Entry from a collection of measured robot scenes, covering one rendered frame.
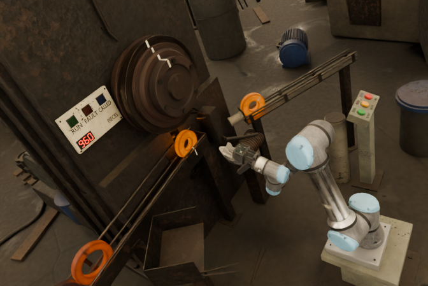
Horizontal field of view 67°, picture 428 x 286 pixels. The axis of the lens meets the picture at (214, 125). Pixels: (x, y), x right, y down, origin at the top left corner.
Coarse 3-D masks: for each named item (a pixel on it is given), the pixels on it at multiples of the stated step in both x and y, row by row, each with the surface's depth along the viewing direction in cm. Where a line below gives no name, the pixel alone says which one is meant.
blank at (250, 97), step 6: (246, 96) 190; (252, 96) 190; (258, 96) 191; (246, 102) 190; (258, 102) 193; (264, 102) 195; (240, 108) 194; (246, 108) 192; (258, 108) 195; (246, 114) 194; (258, 114) 197
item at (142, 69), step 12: (156, 48) 145; (168, 48) 150; (180, 48) 157; (144, 60) 140; (156, 60) 143; (144, 72) 140; (132, 84) 139; (144, 84) 139; (144, 96) 141; (144, 108) 144; (156, 120) 150; (168, 120) 154; (180, 120) 163
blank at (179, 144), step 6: (180, 132) 174; (186, 132) 175; (192, 132) 179; (180, 138) 172; (186, 138) 175; (192, 138) 180; (180, 144) 172; (192, 144) 180; (180, 150) 173; (186, 150) 176; (180, 156) 176
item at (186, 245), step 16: (192, 208) 142; (160, 224) 148; (176, 224) 148; (192, 224) 148; (160, 240) 146; (176, 240) 145; (192, 240) 142; (160, 256) 141; (176, 256) 139; (192, 256) 136; (144, 272) 124; (160, 272) 124; (176, 272) 124; (192, 272) 124
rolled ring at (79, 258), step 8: (96, 240) 140; (80, 248) 135; (88, 248) 135; (96, 248) 138; (104, 248) 141; (80, 256) 132; (104, 256) 144; (72, 264) 133; (80, 264) 133; (72, 272) 133; (80, 272) 133; (96, 272) 142; (80, 280) 134; (88, 280) 137; (96, 280) 140
